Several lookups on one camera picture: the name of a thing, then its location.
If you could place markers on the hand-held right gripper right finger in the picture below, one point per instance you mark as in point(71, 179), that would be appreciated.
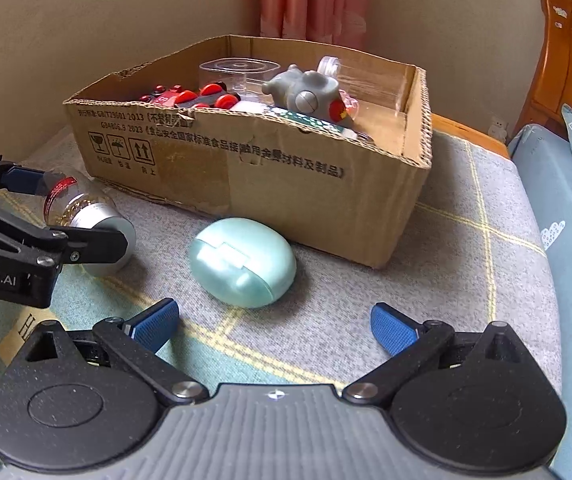
point(391, 330)

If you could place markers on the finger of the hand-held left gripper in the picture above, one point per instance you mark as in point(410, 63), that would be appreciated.
point(81, 245)
point(21, 180)

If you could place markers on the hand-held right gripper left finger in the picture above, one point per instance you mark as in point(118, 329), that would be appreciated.
point(153, 327)

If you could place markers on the bottle of yellow capsules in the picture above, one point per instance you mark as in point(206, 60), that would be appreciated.
point(96, 220)

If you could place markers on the mint green egg-shaped case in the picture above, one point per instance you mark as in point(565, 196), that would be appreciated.
point(246, 265)

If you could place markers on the cardboard box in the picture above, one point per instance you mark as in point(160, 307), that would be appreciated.
point(291, 210)

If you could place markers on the red toy train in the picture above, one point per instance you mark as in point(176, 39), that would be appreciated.
point(171, 97)

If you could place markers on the grey elephant toy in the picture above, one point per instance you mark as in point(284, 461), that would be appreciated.
point(301, 92)

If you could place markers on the grey and teal printed blanket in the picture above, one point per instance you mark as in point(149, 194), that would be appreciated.
point(441, 285)

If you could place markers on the wooden furniture edge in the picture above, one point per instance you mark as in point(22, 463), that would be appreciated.
point(466, 132)

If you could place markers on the clear plastic container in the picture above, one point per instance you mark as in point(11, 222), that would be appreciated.
point(238, 77)

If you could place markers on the clear jar with white lid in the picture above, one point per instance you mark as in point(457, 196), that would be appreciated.
point(366, 85)

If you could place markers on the wooden headboard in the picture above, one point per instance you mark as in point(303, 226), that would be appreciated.
point(566, 60)

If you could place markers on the pink curtain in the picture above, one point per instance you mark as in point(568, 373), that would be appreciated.
point(316, 0)

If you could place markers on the white wall socket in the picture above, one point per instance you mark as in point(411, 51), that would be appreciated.
point(497, 127)

